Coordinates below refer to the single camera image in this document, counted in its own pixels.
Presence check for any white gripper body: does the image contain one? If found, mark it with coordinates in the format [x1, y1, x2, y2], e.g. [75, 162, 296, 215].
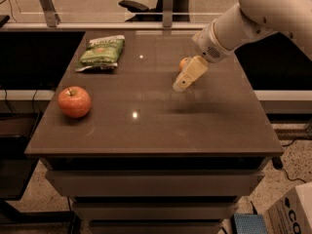
[192, 19, 234, 63]

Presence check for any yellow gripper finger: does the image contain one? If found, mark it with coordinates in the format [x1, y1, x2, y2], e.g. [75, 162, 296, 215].
[173, 56, 208, 92]

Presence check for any small orange fruit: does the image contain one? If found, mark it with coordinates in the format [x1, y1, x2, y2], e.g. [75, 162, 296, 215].
[178, 58, 189, 71]

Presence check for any red apple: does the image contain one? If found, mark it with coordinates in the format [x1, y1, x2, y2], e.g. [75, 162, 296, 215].
[58, 86, 92, 118]

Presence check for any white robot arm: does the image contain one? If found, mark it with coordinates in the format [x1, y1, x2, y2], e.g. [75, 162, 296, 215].
[173, 0, 312, 92]

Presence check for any black office chair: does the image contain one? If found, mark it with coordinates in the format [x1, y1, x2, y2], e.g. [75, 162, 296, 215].
[118, 0, 190, 21]

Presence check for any green chip bag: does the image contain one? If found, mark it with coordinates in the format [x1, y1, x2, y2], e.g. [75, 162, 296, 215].
[75, 35, 125, 72]

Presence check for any grey drawer cabinet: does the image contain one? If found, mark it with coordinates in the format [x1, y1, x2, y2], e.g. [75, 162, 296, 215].
[26, 30, 283, 234]

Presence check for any blue perforated box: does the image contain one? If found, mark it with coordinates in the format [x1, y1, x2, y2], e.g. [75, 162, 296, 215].
[231, 214, 268, 234]

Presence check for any white cardboard box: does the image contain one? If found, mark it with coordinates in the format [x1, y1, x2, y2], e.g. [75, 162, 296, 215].
[268, 182, 312, 234]

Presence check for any middle metal glass bracket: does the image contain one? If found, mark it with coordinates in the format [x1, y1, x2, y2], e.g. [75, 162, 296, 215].
[163, 0, 174, 28]

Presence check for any metal glass bracket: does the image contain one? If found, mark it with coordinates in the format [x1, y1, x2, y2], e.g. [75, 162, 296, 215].
[39, 0, 60, 27]
[163, 0, 174, 28]

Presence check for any black floor cable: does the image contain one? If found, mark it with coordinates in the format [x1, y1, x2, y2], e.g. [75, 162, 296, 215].
[272, 156, 308, 184]

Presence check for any left metal glass bracket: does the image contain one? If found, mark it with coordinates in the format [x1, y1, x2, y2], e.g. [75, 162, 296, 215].
[39, 0, 60, 27]

